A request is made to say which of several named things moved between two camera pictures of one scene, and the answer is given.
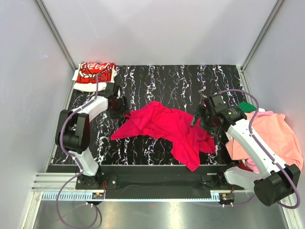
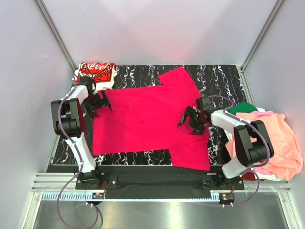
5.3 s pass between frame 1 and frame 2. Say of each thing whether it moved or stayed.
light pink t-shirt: stayed
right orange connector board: stayed
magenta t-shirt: moved
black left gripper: moved
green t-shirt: stayed
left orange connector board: stayed
